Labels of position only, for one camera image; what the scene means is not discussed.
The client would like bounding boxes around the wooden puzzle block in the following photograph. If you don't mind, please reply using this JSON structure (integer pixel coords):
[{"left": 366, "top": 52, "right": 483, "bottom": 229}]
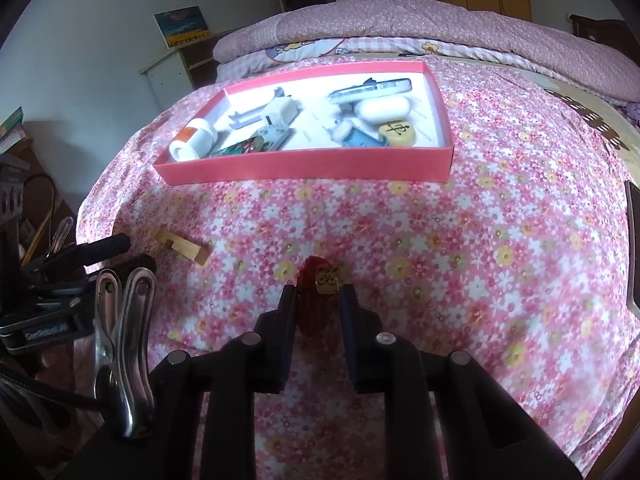
[{"left": 150, "top": 228, "right": 209, "bottom": 266}]

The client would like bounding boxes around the red strawberry charm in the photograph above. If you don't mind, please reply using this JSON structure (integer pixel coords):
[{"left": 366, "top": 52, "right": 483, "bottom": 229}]
[{"left": 296, "top": 256, "right": 343, "bottom": 337}]

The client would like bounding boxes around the blue correction tape dispenser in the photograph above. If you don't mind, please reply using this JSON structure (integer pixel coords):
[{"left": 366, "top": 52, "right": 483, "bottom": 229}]
[{"left": 326, "top": 78, "right": 412, "bottom": 104}]

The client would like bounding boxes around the silver metal clamp right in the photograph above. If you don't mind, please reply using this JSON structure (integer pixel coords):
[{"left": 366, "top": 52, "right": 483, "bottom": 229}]
[{"left": 93, "top": 266, "right": 156, "bottom": 437}]

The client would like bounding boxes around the white orange tape roll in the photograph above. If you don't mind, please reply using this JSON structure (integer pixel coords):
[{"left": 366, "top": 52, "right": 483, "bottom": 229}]
[{"left": 169, "top": 118, "right": 218, "bottom": 162}]

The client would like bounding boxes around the pink floral bed sheet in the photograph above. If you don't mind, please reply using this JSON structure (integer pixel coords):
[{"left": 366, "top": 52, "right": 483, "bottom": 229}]
[{"left": 76, "top": 56, "right": 639, "bottom": 472}]

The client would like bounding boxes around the white bedside shelf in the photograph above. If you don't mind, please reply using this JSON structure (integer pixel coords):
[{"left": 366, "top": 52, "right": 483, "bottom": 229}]
[{"left": 139, "top": 32, "right": 226, "bottom": 110}]

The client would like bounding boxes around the grey power adapter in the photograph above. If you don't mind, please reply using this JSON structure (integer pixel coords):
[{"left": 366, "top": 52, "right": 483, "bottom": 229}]
[{"left": 254, "top": 125, "right": 293, "bottom": 152}]

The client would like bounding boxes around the white usb charger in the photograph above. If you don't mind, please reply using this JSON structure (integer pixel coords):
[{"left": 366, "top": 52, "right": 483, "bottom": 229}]
[{"left": 262, "top": 96, "right": 298, "bottom": 126}]

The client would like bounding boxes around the blue yellow picture book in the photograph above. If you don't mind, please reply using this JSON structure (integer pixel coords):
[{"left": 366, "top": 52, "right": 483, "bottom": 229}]
[{"left": 154, "top": 6, "right": 210, "bottom": 49}]

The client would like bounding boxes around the black smartphone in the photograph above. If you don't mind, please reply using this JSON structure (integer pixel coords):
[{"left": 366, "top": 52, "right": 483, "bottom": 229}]
[{"left": 625, "top": 180, "right": 640, "bottom": 318}]

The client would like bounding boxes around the pink shallow cardboard box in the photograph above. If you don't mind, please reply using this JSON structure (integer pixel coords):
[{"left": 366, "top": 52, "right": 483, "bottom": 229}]
[{"left": 153, "top": 61, "right": 454, "bottom": 185}]

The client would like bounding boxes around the yellow chess piece disc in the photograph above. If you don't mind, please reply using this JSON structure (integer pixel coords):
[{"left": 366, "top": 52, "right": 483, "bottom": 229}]
[{"left": 378, "top": 120, "right": 416, "bottom": 148}]

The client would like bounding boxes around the white oval case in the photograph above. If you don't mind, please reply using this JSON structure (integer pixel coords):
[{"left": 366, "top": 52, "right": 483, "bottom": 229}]
[{"left": 355, "top": 96, "right": 411, "bottom": 125}]

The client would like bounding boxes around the purple quilted duvet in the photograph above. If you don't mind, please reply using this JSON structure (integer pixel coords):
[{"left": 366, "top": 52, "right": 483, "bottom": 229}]
[{"left": 213, "top": 0, "right": 639, "bottom": 102}]

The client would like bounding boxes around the dark wooden headboard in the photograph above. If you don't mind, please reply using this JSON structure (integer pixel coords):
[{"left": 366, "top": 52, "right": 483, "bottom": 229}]
[{"left": 568, "top": 14, "right": 640, "bottom": 64}]

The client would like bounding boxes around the black cable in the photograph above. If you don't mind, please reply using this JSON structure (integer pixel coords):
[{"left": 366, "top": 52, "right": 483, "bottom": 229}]
[{"left": 19, "top": 173, "right": 59, "bottom": 241}]

